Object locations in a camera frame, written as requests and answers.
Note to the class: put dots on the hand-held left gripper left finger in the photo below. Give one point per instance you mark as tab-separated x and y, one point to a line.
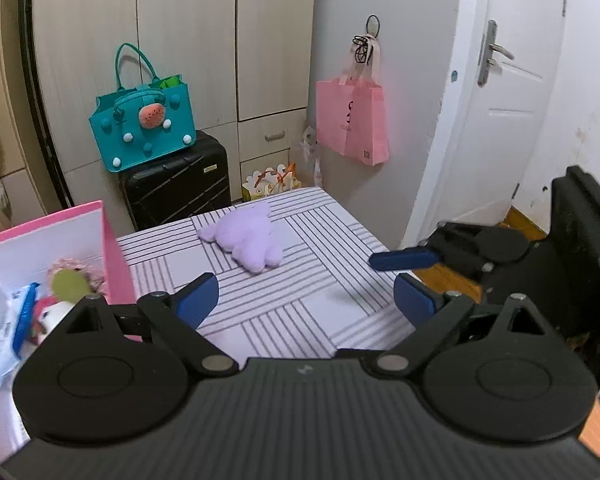
197	300

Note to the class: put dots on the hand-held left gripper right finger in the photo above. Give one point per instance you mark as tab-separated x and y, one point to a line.
415	300

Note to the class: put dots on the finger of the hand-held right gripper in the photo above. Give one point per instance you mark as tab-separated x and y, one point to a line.
405	259

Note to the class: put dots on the purple plush toy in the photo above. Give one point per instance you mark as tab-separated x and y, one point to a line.
245	240

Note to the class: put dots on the pink storage box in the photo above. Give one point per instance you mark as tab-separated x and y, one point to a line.
115	270

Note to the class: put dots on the white plush toy green ear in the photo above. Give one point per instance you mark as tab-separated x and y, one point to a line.
70	285

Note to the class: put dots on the blue and white wipes pack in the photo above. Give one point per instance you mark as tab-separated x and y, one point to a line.
26	315

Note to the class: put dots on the white tissue pack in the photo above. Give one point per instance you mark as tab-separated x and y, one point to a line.
2	360

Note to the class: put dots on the striped table cover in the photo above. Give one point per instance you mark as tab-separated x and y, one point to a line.
300	290

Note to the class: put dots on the black suitcase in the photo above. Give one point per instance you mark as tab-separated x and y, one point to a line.
180	185

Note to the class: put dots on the tall white cabinet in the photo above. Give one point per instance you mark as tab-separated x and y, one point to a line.
420	135

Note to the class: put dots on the white door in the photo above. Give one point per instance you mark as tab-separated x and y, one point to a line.
520	135

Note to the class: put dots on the white and orange gift bag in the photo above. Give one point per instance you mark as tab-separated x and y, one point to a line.
272	187

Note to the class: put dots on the crumpled plastic bag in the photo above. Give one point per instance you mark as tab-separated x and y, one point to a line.
310	155

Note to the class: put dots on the pink tote bag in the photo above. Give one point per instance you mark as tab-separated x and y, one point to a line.
352	120

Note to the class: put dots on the teal tote bag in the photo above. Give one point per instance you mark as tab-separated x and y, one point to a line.
145	135

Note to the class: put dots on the beige wardrobe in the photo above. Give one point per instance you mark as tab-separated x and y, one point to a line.
190	35

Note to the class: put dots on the black curved frame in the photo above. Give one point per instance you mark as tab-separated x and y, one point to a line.
40	85

